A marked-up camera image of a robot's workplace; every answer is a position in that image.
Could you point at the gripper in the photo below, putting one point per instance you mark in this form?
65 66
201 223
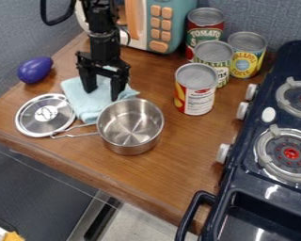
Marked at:
102 51

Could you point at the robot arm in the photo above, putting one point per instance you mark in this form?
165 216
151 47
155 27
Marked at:
100 14

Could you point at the blue cloth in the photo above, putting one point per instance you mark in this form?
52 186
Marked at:
90 102

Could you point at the silver pot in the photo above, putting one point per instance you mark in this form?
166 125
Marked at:
130 127

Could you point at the silver lid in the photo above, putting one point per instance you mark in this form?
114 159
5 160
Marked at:
45 115

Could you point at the purple toy eggplant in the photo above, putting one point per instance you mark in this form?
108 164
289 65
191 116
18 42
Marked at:
34 69

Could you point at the toy microwave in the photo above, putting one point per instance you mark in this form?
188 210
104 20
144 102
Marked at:
157 22

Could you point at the red and white can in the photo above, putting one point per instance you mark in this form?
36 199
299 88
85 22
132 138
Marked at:
195 91

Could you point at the green can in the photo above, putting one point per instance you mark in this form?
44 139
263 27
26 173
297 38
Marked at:
216 61

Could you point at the red tomato can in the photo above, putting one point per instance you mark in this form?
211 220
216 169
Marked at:
204 28

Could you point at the yellow and blue can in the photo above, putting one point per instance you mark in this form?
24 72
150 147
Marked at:
247 55

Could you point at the toy stove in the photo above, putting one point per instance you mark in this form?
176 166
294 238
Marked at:
262 150

